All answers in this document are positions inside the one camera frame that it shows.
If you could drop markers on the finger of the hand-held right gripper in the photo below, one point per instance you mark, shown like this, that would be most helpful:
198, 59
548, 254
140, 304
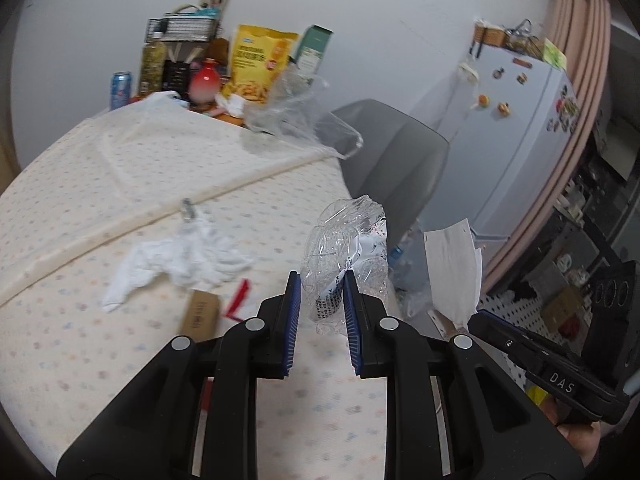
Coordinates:
505, 337

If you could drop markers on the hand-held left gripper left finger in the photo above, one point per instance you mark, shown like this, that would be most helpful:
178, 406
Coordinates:
294, 325

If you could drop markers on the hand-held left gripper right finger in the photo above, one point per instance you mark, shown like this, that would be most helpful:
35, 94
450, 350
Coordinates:
351, 330

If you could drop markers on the clear plastic wrapper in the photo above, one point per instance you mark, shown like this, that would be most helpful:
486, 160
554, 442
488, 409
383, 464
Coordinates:
340, 240

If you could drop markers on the person's right hand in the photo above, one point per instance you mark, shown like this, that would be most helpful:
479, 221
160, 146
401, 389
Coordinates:
577, 440

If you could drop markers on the red wrapper strip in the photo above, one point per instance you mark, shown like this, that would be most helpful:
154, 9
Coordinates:
239, 300

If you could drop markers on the bag of plastic bottles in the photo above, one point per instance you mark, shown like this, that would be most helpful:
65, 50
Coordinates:
410, 270

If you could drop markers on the small brown cardboard box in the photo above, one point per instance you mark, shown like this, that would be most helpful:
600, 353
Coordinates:
200, 312

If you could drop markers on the crumpled white tissue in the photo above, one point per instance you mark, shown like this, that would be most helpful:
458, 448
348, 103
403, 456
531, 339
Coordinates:
150, 265

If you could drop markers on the grey upholstered chair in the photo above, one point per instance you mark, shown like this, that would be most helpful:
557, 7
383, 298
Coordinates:
395, 160

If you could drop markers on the white refrigerator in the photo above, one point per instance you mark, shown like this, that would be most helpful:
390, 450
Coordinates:
515, 160

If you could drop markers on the large clear plastic bag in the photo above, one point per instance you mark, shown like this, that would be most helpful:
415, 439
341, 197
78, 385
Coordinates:
295, 115

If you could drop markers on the orange yellow fridge magnet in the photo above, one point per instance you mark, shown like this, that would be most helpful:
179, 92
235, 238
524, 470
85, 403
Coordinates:
503, 109

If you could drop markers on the cluster of fridge magnets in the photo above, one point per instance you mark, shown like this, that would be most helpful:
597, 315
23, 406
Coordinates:
565, 112

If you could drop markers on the burger fridge magnet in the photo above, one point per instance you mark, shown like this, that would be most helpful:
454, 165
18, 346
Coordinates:
483, 100

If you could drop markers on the dotted cream tablecloth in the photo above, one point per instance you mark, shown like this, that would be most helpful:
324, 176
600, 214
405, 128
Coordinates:
100, 170

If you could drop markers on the red and white vase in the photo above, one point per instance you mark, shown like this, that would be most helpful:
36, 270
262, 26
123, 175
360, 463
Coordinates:
204, 85

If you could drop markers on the yellow snack bag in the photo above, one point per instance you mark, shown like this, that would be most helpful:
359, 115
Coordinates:
255, 60

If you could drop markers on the white fridge hook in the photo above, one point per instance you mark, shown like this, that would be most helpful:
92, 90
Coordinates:
468, 71

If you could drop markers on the black box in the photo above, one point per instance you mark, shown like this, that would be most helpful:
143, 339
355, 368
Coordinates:
176, 76

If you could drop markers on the tall green box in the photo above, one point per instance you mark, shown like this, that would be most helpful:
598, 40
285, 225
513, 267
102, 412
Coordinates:
312, 47

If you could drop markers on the blue drink can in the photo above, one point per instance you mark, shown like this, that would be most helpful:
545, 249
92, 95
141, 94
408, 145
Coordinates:
121, 91

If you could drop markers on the olive oil bottle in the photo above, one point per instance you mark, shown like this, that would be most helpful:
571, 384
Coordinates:
151, 67

